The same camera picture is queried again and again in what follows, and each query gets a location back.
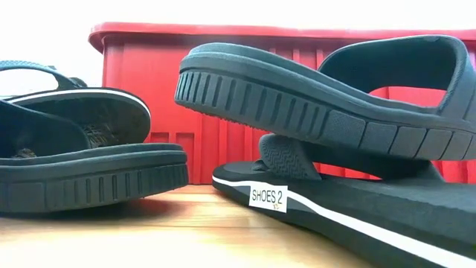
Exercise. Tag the black rubber slide sandal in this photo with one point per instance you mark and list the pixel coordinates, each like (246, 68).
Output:
(93, 178)
(279, 100)

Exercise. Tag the black flip-flop white stripe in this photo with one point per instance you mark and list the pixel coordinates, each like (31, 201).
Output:
(122, 115)
(372, 208)

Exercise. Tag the red plastic storage bin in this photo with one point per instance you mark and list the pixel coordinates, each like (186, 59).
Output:
(148, 111)

